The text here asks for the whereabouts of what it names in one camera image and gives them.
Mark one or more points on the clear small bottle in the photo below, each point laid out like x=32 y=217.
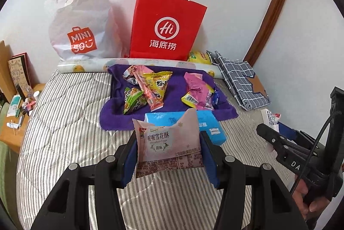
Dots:
x=29 y=92

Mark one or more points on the blue plaid cloth with star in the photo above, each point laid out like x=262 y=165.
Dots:
x=236 y=76

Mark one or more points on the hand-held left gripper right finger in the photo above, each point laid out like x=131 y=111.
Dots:
x=212 y=162

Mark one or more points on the small white tube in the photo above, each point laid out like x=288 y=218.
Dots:
x=13 y=125

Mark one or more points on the long pink snack packet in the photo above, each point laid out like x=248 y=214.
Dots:
x=153 y=98

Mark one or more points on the printed paper roll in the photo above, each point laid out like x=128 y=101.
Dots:
x=80 y=67

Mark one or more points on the green triangular snack packet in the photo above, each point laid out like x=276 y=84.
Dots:
x=131 y=99

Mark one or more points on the person's right hand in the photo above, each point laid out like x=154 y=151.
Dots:
x=309 y=200

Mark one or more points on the white plastic shopping bag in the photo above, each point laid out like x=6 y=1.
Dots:
x=94 y=17

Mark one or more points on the patterned notebook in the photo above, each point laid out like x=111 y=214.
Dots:
x=18 y=71

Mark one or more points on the white snack packet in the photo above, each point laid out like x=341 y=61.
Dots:
x=268 y=115

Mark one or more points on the green and white tube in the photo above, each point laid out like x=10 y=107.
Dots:
x=14 y=105

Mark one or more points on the purple towel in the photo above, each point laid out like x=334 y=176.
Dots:
x=174 y=85

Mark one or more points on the yellow bag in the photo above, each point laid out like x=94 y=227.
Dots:
x=199 y=56

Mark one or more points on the wooden headboard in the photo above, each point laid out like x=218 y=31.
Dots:
x=5 y=71

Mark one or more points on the brown wooden door frame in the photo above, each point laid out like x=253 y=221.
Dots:
x=279 y=4

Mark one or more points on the red paper bag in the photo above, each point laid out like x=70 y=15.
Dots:
x=166 y=17

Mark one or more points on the red and pink snack packet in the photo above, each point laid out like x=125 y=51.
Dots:
x=204 y=97

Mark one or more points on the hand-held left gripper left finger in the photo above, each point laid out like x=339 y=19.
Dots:
x=129 y=160

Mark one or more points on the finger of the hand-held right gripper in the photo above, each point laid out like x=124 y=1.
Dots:
x=293 y=134
x=270 y=136

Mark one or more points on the striped bed mattress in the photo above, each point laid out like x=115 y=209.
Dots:
x=67 y=111

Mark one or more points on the yellow triangular snack packet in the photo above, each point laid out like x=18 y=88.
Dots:
x=158 y=79
x=189 y=101

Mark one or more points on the pale pink pastry packet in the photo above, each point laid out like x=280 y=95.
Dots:
x=166 y=138

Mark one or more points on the blue tissue pack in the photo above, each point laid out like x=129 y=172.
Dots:
x=212 y=130

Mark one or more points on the wooden nightstand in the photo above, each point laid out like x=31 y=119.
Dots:
x=13 y=138

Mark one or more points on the small blue snack packet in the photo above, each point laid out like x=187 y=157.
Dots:
x=215 y=97

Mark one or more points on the white capped bottle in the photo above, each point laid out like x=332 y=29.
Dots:
x=36 y=94

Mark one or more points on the green blanket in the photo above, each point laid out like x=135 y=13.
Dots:
x=5 y=179

